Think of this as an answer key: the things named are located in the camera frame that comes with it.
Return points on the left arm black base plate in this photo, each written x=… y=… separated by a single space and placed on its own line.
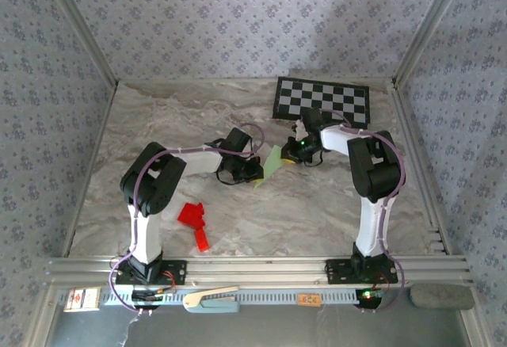
x=176 y=271

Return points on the aluminium table side rail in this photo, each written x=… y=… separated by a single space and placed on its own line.
x=437 y=240
x=90 y=168

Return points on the aluminium frame post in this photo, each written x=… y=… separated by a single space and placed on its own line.
x=82 y=26
x=429 y=26

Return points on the white red printed card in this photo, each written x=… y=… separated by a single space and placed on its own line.
x=81 y=299

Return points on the blue grey flat holder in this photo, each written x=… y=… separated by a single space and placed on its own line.
x=222 y=306

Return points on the red plastic piece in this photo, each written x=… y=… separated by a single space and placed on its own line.
x=192 y=214

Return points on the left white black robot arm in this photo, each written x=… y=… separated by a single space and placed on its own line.
x=146 y=236

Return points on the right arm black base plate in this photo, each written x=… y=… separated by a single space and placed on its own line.
x=336 y=271

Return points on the grey foam pad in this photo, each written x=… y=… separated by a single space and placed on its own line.
x=441 y=296

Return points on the black white checkerboard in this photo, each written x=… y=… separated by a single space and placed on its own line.
x=321 y=97

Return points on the long aluminium frame rail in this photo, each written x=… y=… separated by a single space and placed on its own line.
x=257 y=269

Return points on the light green paper sheet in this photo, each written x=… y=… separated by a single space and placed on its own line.
x=273 y=157

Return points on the small orange label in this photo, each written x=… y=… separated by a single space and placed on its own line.
x=309 y=300

